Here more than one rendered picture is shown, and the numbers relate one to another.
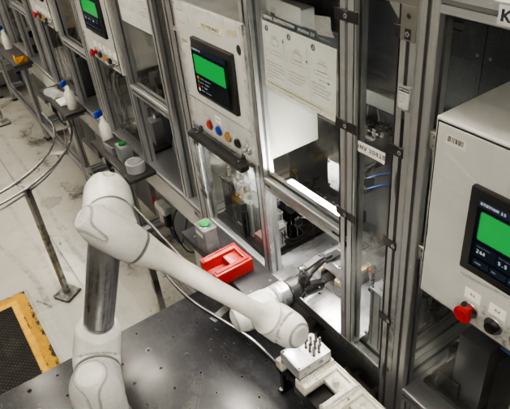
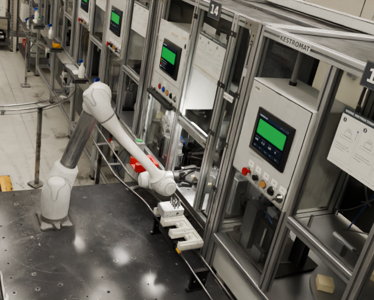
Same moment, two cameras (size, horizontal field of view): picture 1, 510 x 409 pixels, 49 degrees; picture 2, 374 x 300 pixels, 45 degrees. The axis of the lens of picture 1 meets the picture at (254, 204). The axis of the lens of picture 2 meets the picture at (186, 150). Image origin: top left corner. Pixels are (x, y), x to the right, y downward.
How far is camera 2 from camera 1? 1.07 m
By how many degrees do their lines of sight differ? 11
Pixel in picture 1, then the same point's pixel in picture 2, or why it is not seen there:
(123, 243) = (102, 109)
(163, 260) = (116, 128)
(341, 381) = (184, 225)
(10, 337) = not seen: outside the picture
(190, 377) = (104, 214)
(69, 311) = not seen: hidden behind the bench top
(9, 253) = (6, 153)
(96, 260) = (81, 123)
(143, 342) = (83, 193)
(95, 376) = (59, 182)
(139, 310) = not seen: hidden behind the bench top
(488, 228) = (261, 125)
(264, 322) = (155, 176)
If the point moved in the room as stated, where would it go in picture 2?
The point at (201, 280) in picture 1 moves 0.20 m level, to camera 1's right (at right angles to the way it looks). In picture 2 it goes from (131, 144) to (166, 152)
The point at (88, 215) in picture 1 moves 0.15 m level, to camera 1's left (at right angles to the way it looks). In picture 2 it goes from (91, 90) to (63, 85)
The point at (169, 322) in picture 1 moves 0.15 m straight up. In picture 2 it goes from (101, 190) to (103, 171)
